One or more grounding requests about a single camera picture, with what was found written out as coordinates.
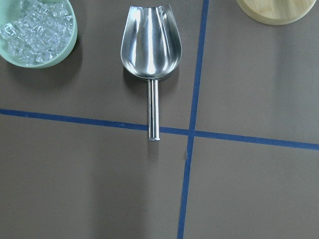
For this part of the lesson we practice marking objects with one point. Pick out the steel ice scoop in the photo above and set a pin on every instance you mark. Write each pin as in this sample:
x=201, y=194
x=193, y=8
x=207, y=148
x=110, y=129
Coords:
x=151, y=50

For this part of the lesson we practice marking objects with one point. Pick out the green bowl of ice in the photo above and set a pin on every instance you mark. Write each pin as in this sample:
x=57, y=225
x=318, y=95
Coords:
x=37, y=33

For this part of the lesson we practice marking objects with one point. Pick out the wooden mug tree stand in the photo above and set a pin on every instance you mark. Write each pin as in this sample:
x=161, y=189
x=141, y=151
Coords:
x=276, y=12

